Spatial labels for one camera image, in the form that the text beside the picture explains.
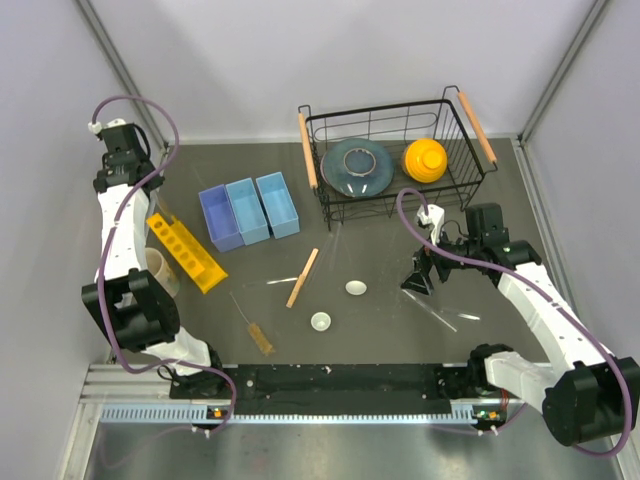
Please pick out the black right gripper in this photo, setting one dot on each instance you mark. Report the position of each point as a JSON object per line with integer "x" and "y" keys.
{"x": 423, "y": 260}

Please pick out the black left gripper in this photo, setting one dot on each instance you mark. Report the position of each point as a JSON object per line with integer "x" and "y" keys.
{"x": 142, "y": 156}

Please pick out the long glass test tube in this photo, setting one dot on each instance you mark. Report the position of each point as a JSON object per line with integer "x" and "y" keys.
{"x": 429, "y": 310}

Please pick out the short glass test tube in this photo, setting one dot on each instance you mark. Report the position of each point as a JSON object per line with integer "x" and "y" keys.
{"x": 461, "y": 314}

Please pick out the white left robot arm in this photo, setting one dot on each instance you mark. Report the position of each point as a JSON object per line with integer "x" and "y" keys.
{"x": 128, "y": 303}

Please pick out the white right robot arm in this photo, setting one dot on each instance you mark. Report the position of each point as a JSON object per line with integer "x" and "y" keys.
{"x": 587, "y": 393}

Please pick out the white oval dish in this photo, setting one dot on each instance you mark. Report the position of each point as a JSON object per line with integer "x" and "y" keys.
{"x": 355, "y": 287}

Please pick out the purple plastic bin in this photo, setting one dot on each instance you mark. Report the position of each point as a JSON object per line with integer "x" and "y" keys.
{"x": 220, "y": 219}

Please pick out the beige ceramic mug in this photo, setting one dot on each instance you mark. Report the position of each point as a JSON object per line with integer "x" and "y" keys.
{"x": 160, "y": 269}

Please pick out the wooden test tube clamp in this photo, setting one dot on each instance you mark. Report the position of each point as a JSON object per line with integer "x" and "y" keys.
{"x": 302, "y": 278}

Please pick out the yellow ribbed bowl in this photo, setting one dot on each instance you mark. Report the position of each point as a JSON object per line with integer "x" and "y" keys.
{"x": 424, "y": 160}

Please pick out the dark blue ceramic plate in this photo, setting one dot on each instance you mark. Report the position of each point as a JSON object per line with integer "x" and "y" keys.
{"x": 358, "y": 168}

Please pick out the yellow test tube rack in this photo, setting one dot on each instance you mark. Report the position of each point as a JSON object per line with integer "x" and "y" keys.
{"x": 192, "y": 257}

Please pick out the light blue middle bin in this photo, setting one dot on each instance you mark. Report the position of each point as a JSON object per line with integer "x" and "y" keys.
{"x": 248, "y": 211}

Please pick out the light blue bin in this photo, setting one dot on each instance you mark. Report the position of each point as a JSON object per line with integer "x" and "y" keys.
{"x": 248, "y": 211}
{"x": 278, "y": 204}

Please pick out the light blue right bin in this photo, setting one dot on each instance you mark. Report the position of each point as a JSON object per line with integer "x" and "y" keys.
{"x": 278, "y": 204}

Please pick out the test tube brush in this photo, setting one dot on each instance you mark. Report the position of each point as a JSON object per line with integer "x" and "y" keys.
{"x": 256, "y": 333}

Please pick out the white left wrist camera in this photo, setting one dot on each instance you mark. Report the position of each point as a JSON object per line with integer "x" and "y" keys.
{"x": 97, "y": 127}

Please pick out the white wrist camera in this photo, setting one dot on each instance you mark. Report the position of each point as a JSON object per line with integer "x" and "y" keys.
{"x": 431, "y": 218}
{"x": 97, "y": 127}

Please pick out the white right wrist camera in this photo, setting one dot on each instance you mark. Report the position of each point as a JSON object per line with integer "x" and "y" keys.
{"x": 431, "y": 218}

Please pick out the grey slotted cable duct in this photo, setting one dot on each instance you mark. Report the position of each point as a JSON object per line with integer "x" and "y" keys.
{"x": 462, "y": 412}

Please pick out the black wire basket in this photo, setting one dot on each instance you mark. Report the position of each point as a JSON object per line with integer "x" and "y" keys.
{"x": 449, "y": 120}

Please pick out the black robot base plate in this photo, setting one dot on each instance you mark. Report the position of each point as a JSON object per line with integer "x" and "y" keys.
{"x": 353, "y": 388}

